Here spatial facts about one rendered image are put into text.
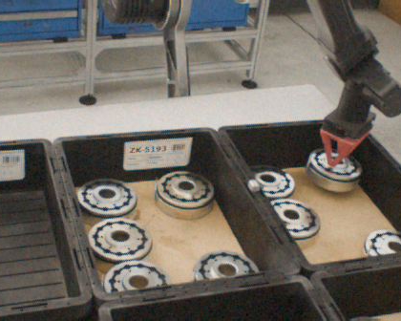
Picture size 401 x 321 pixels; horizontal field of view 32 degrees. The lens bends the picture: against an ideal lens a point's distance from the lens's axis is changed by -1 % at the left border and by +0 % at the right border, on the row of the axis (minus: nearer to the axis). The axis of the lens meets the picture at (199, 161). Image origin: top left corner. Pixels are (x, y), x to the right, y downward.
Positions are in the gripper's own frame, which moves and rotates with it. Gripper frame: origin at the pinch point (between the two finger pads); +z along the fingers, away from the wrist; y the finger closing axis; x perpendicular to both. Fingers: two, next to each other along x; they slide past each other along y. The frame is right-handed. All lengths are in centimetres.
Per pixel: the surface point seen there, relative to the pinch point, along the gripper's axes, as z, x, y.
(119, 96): 88, 142, 120
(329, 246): 7.1, -8.3, -16.6
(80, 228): -1, 18, -51
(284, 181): 3.9, 5.5, -9.3
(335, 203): 6.6, -3.6, -4.4
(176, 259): 8.5, 9.5, -37.0
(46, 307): 0, 11, -65
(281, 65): 83, 106, 209
